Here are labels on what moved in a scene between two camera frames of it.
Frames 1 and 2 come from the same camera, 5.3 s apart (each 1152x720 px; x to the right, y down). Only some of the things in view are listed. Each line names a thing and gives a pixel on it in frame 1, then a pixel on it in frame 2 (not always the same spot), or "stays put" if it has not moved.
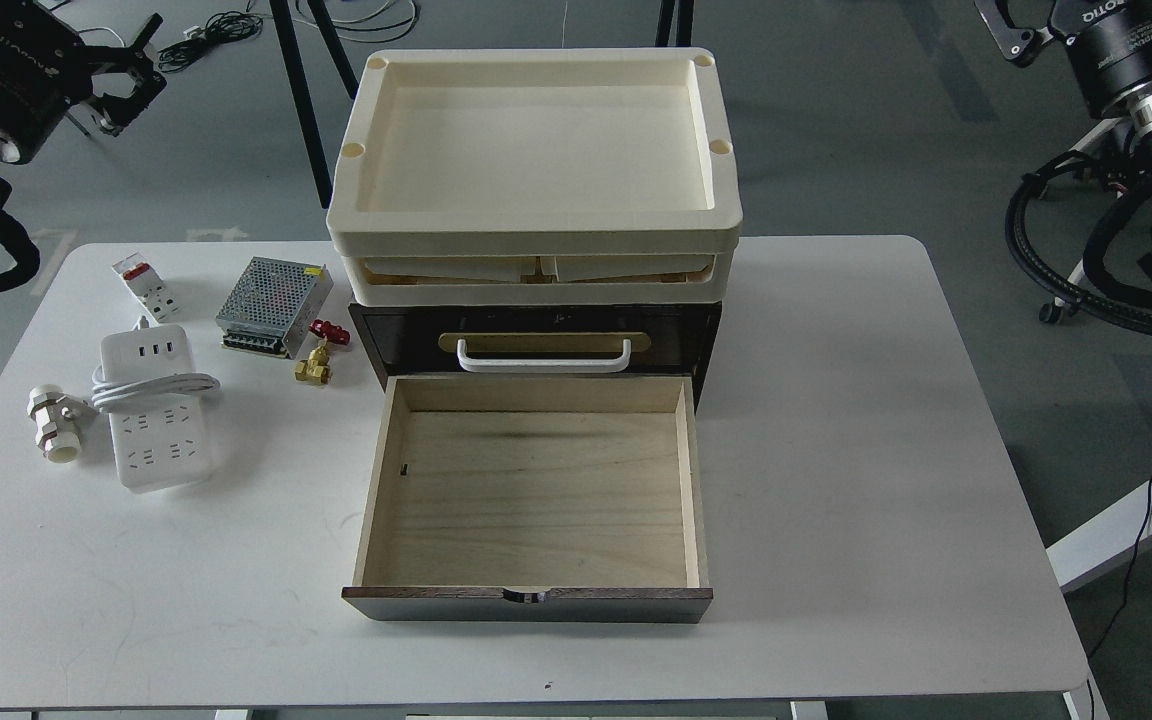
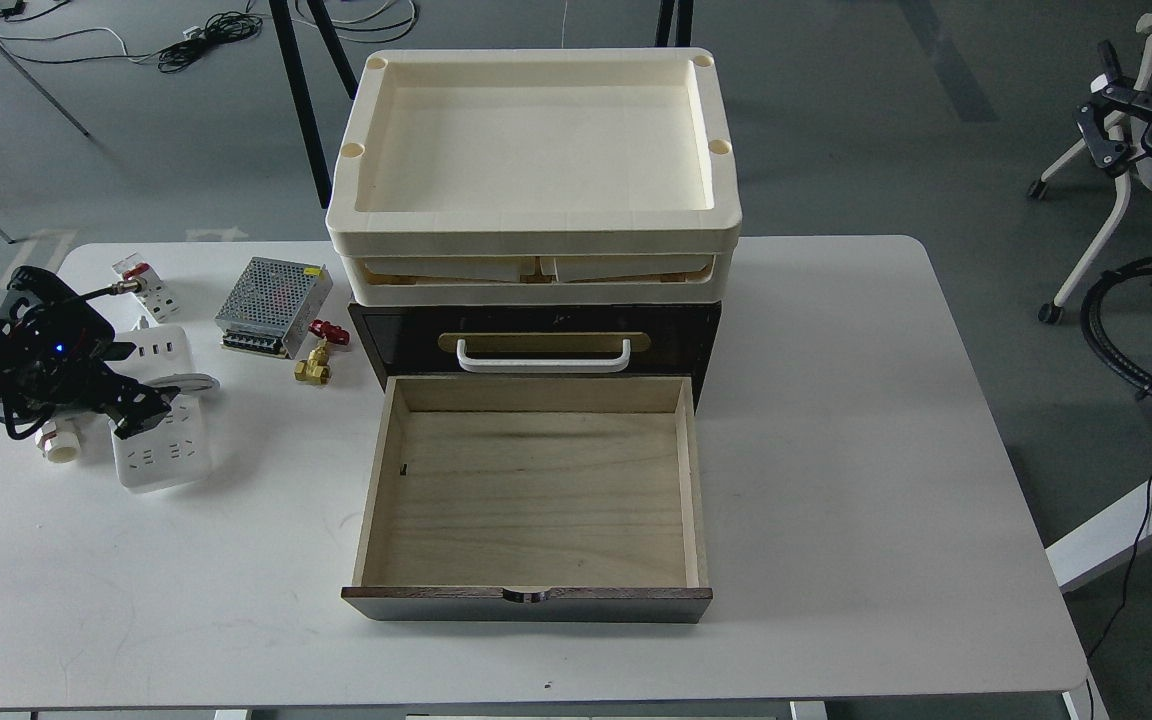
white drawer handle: (544, 368) stays put
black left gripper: (15, 68) → (58, 351)
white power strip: (159, 442) stays put
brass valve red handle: (316, 368) stays put
